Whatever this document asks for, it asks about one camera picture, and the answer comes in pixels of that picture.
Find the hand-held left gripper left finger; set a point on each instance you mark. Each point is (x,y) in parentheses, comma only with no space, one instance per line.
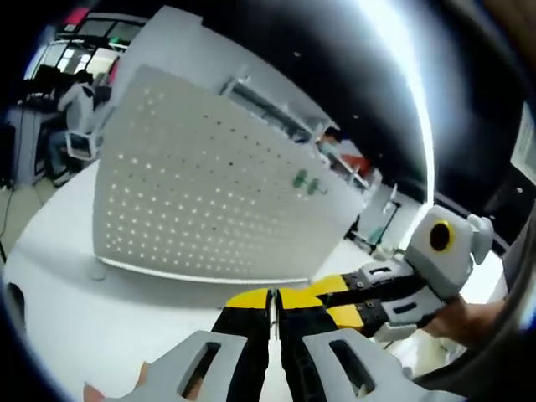
(234,347)

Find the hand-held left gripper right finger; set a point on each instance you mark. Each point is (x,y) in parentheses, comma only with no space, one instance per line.
(318,360)

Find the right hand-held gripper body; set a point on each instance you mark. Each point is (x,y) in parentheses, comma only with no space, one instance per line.
(444,251)

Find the white perforated mounting plate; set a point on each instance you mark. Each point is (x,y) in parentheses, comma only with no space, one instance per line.
(188,188)

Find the person's right hand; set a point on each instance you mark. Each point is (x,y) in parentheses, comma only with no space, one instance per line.
(448,324)

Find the person's left hand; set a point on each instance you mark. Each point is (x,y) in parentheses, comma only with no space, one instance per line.
(142,374)

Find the black kick scooter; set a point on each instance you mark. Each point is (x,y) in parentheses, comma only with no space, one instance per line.
(379,222)

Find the person's grey clothing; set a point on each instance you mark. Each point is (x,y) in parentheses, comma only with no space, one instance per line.
(494,368)

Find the ceiling light strip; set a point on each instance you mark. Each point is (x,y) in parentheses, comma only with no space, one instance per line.
(419,104)

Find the white shelf rack with bins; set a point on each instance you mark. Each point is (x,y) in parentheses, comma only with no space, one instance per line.
(268,106)

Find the white office chair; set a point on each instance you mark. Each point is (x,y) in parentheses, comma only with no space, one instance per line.
(90,125)

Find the grey office desk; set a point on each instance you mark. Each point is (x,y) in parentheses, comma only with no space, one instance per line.
(29,142)

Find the black computer monitor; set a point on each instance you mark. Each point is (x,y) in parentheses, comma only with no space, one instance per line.
(39,79)

